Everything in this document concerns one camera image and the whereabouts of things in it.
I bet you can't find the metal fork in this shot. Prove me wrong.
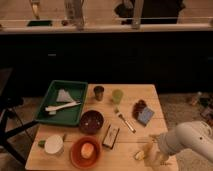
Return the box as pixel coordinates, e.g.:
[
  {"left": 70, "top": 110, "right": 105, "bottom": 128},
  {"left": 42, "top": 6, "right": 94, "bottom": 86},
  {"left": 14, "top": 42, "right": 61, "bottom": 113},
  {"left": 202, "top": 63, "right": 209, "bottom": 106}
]
[{"left": 114, "top": 107, "right": 136, "bottom": 133}]

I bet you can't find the brown scrubber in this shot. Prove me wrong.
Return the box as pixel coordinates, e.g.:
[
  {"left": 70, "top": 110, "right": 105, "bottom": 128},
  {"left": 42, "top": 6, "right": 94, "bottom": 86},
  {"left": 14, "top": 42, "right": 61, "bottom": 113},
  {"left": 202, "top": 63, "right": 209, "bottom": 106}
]
[{"left": 132, "top": 100, "right": 147, "bottom": 119}]

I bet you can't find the green plastic tray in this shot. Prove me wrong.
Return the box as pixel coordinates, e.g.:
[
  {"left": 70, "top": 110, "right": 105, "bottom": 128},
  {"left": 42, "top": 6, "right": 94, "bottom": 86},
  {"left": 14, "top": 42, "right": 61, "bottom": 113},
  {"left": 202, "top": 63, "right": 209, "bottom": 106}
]
[{"left": 35, "top": 80, "right": 88, "bottom": 126}]

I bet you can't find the metal cup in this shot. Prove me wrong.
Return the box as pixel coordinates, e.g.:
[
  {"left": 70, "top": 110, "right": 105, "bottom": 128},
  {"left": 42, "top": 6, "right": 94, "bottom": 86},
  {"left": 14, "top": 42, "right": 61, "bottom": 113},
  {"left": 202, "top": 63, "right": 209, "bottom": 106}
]
[{"left": 93, "top": 86, "right": 104, "bottom": 101}]

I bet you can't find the green small object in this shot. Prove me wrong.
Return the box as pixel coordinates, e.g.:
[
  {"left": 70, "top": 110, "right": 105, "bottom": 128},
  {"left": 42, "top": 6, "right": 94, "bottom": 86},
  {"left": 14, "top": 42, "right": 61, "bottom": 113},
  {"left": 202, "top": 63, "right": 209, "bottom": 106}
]
[{"left": 38, "top": 140, "right": 46, "bottom": 148}]

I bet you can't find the green plastic cup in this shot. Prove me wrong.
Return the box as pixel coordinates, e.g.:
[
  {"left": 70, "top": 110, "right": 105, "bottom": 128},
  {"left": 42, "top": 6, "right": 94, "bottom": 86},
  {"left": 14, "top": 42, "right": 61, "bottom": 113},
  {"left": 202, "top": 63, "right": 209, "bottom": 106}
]
[{"left": 112, "top": 89, "right": 123, "bottom": 104}]

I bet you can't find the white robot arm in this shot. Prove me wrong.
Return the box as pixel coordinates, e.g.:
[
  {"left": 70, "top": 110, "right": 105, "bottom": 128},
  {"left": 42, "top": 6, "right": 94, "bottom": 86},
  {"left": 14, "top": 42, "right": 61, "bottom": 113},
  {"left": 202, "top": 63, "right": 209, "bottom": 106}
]
[{"left": 145, "top": 121, "right": 213, "bottom": 167}]

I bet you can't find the grey folded cloth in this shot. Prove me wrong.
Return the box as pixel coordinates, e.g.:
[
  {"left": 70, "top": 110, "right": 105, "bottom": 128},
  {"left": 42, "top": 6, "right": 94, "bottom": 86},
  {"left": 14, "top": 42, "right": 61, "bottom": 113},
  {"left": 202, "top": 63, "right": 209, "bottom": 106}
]
[{"left": 56, "top": 89, "right": 73, "bottom": 102}]

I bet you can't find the dark brown bowl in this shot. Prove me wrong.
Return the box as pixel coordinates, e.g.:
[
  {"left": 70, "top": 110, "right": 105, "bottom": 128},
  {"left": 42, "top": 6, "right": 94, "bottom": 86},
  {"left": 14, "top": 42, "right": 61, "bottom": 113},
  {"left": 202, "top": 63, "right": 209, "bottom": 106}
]
[{"left": 79, "top": 110, "right": 104, "bottom": 134}]

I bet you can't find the yellow banana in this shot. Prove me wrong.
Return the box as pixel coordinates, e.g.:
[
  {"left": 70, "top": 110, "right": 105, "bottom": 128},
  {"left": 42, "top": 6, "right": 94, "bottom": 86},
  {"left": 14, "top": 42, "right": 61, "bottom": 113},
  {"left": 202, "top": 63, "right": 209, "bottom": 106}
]
[{"left": 134, "top": 150, "right": 145, "bottom": 161}]

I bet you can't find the bread roll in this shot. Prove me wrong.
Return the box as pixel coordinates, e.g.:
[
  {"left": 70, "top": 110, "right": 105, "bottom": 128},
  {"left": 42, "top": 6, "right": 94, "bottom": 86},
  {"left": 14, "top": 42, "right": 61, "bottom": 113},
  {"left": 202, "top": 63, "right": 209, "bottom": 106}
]
[{"left": 81, "top": 143, "right": 94, "bottom": 159}]

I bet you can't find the blue sponge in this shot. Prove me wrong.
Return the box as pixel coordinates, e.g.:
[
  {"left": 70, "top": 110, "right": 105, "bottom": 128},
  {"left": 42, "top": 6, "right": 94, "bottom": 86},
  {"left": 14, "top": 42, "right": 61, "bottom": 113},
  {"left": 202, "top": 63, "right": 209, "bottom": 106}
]
[{"left": 137, "top": 107, "right": 154, "bottom": 126}]

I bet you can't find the white spatula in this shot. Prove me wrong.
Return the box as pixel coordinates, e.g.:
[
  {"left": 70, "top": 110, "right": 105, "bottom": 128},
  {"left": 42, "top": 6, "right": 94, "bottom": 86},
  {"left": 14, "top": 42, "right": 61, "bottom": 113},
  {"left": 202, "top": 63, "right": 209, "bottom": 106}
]
[{"left": 45, "top": 102, "right": 81, "bottom": 112}]

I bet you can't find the black rectangular box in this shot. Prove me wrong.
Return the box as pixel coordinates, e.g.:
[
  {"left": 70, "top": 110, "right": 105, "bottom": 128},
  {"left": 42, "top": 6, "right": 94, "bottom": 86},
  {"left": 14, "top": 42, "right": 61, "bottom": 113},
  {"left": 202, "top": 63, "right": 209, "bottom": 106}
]
[{"left": 102, "top": 124, "right": 120, "bottom": 149}]

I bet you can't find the orange plate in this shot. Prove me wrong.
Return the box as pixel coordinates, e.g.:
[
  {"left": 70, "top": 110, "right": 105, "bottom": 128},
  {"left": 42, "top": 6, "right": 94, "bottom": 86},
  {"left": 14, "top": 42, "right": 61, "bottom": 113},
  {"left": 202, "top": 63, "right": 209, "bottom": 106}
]
[{"left": 70, "top": 136, "right": 102, "bottom": 170}]

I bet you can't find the white lidded cup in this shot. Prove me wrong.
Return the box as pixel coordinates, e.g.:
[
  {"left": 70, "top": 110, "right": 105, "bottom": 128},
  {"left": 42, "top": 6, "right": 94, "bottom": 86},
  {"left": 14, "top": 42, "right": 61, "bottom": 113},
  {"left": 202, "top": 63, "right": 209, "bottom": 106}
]
[{"left": 44, "top": 135, "right": 63, "bottom": 155}]

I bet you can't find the black tripod stand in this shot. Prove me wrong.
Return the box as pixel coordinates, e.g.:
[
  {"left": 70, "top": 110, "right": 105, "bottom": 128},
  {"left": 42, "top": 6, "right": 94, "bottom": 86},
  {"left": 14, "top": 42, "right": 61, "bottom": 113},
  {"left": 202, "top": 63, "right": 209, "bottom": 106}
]
[{"left": 0, "top": 67, "right": 39, "bottom": 166}]

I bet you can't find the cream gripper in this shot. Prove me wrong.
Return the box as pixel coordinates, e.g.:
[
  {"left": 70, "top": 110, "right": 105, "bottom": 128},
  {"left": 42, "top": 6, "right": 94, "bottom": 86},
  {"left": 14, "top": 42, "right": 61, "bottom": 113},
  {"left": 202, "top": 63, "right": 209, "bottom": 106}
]
[{"left": 143, "top": 135, "right": 169, "bottom": 167}]

